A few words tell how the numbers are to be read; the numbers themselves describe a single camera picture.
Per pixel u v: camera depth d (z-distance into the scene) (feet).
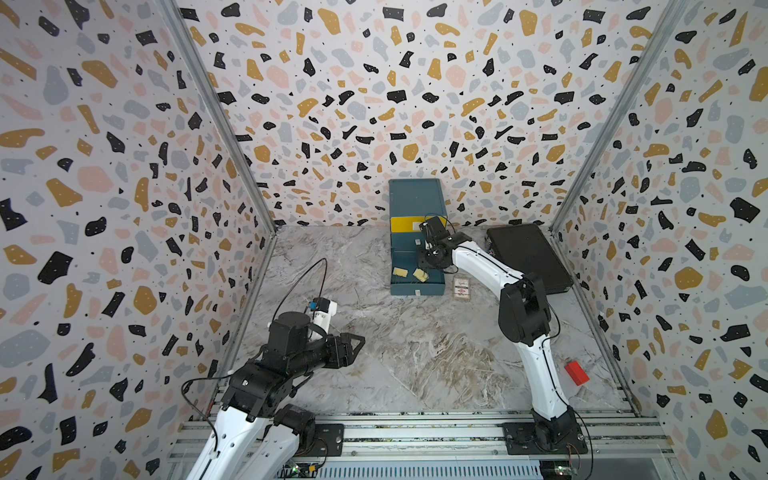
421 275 3.33
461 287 3.37
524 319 1.95
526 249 3.60
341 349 2.01
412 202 3.58
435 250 2.46
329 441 2.40
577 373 2.74
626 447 2.45
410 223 3.16
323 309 2.06
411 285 3.39
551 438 2.14
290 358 1.67
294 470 2.34
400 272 3.49
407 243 3.45
